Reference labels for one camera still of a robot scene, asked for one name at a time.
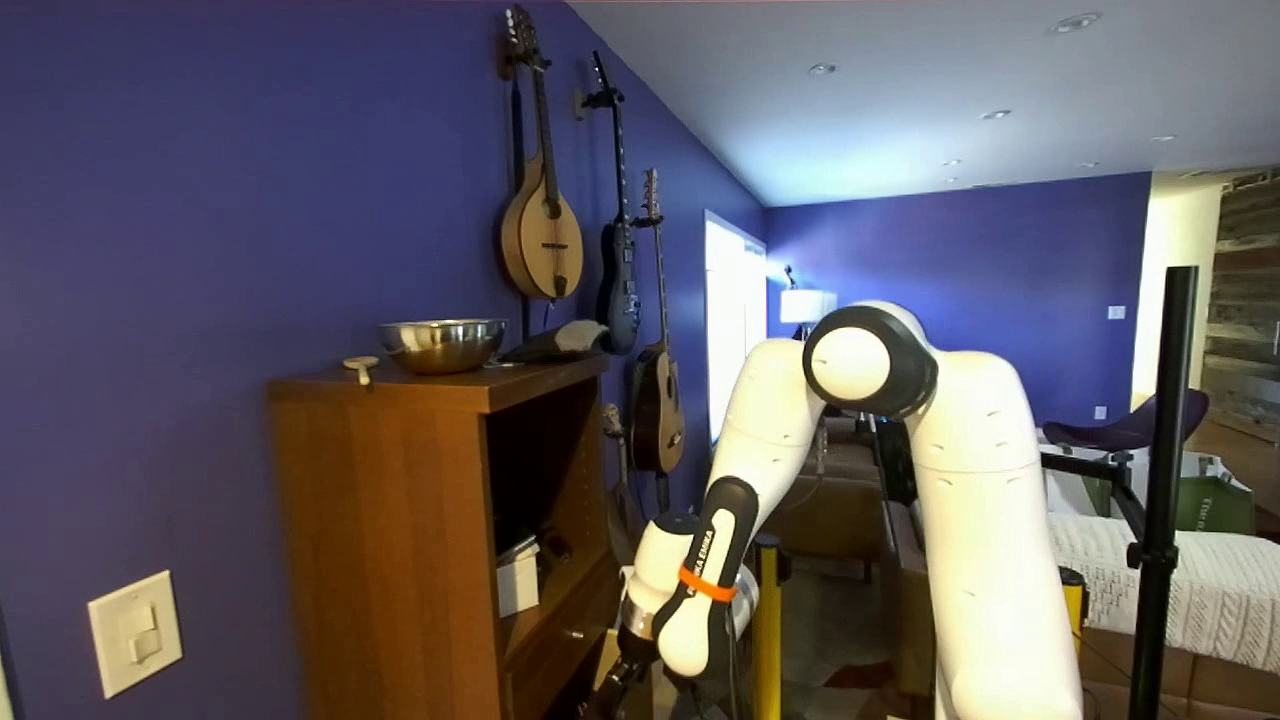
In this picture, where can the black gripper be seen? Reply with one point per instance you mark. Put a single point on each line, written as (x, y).
(625, 675)

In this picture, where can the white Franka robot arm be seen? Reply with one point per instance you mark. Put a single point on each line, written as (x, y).
(961, 507)

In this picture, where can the orange band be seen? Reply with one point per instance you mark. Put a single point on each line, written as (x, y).
(704, 585)

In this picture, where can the white box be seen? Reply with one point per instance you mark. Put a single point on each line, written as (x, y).
(517, 582)

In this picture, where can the yellow pole with black cap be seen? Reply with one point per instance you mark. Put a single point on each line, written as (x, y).
(764, 642)

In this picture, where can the brown wooden shelf cabinet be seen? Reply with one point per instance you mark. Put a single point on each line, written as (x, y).
(401, 533)

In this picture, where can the brown small guitar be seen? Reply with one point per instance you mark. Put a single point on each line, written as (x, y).
(658, 406)

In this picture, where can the brown couch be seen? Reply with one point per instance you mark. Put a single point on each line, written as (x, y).
(841, 503)

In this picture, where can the white window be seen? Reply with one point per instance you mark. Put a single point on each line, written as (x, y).
(730, 325)

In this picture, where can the metal bowl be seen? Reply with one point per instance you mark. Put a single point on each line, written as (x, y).
(445, 347)

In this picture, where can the dark slim guitar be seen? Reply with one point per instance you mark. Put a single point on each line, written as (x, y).
(616, 283)

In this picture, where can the small tan mushroom figure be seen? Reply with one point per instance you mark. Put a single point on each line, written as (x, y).
(361, 369)

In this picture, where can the white lamp shade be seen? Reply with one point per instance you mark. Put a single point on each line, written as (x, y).
(807, 304)

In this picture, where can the brown mandolin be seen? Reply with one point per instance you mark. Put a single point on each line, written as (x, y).
(543, 233)

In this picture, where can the black tripod pole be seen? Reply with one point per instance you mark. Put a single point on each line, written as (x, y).
(1160, 507)

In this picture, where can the purple lounge chair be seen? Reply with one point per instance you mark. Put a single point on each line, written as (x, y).
(1134, 425)

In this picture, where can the white knitted bed blanket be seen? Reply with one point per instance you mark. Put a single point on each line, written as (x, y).
(1201, 585)

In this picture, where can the short yellow post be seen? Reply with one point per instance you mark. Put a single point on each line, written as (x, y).
(1074, 597)

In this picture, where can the cream light switch plate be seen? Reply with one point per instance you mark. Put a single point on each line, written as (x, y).
(134, 635)

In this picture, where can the white wall thermostat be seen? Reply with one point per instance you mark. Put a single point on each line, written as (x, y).
(1114, 314)

